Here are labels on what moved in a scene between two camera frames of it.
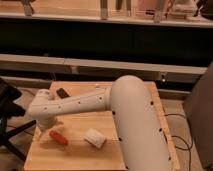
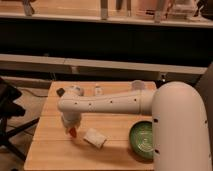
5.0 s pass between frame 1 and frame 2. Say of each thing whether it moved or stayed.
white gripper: moved
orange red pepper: moved
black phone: stayed
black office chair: stayed
